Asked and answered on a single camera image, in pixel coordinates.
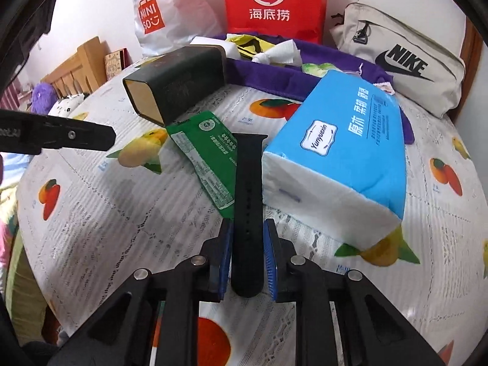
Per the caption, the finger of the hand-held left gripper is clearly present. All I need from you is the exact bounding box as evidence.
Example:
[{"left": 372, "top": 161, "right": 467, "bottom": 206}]
[{"left": 38, "top": 114, "right": 117, "bottom": 152}]

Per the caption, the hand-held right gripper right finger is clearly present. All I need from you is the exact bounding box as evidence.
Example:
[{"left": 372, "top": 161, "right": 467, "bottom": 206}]
[{"left": 263, "top": 219, "right": 445, "bottom": 366}]

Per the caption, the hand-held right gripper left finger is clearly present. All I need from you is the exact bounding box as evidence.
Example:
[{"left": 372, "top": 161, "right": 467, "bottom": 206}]
[{"left": 49, "top": 219, "right": 234, "bottom": 366}]

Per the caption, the black watch strap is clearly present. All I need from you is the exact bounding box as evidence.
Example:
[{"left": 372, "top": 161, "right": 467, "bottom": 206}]
[{"left": 230, "top": 133, "right": 269, "bottom": 298}]

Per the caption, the yellow black pouch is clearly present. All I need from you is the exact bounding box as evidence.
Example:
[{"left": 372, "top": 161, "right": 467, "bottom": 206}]
[{"left": 227, "top": 34, "right": 281, "bottom": 62}]

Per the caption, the white floral pillow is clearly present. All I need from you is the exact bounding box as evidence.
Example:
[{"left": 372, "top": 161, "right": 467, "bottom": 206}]
[{"left": 48, "top": 93, "right": 90, "bottom": 117}]

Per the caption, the purple plush toy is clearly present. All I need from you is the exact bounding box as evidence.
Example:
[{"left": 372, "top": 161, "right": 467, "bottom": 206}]
[{"left": 30, "top": 83, "right": 58, "bottom": 114}]

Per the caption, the wooden headboard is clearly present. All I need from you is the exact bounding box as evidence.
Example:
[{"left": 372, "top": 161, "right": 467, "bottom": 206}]
[{"left": 42, "top": 37, "right": 111, "bottom": 98}]

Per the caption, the brown patterned box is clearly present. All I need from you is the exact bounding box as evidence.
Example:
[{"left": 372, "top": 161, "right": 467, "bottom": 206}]
[{"left": 104, "top": 48, "right": 129, "bottom": 81}]

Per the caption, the blue tissue pack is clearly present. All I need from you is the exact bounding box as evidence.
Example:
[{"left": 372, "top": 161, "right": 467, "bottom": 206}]
[{"left": 262, "top": 69, "right": 408, "bottom": 250}]

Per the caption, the dark tin box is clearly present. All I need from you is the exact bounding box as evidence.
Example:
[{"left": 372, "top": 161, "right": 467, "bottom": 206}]
[{"left": 123, "top": 45, "right": 228, "bottom": 127}]

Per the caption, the green blanket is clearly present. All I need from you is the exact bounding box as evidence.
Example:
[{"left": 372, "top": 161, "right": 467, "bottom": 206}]
[{"left": 5, "top": 232, "right": 52, "bottom": 346}]

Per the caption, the purple towel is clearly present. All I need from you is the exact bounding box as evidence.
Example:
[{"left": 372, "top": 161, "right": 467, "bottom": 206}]
[{"left": 208, "top": 34, "right": 415, "bottom": 145}]

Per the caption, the crumpled white tissue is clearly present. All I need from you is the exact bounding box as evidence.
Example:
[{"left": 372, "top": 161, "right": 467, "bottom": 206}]
[{"left": 252, "top": 40, "right": 303, "bottom": 65}]

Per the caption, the beige waist bag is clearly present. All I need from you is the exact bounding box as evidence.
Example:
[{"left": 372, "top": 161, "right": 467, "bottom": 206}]
[{"left": 330, "top": 2, "right": 466, "bottom": 119}]

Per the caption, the dark wooden post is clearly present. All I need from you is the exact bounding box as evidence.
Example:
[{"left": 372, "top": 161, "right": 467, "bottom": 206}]
[{"left": 448, "top": 15, "right": 485, "bottom": 123}]

